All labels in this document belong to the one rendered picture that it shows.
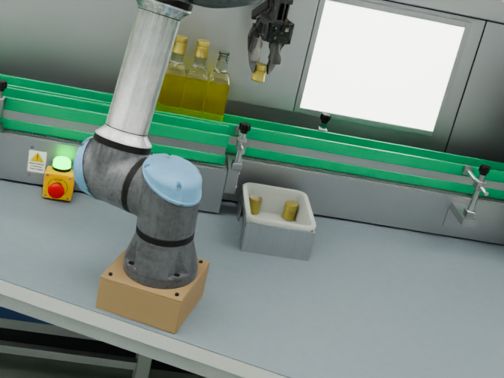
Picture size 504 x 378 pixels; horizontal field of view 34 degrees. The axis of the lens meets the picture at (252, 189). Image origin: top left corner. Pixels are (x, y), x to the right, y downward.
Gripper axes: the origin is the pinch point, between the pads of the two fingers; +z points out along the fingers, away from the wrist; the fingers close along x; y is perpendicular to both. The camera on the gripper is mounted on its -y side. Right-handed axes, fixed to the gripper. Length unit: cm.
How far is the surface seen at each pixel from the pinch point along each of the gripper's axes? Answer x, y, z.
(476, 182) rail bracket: 55, 28, 17
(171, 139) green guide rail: -21.5, 4.4, 20.0
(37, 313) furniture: -56, 43, 46
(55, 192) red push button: -49, 9, 34
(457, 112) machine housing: 65, -1, 7
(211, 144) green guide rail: -11.9, 7.4, 19.3
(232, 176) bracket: -5.9, 10.9, 26.3
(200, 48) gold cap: -14.9, -5.9, -1.6
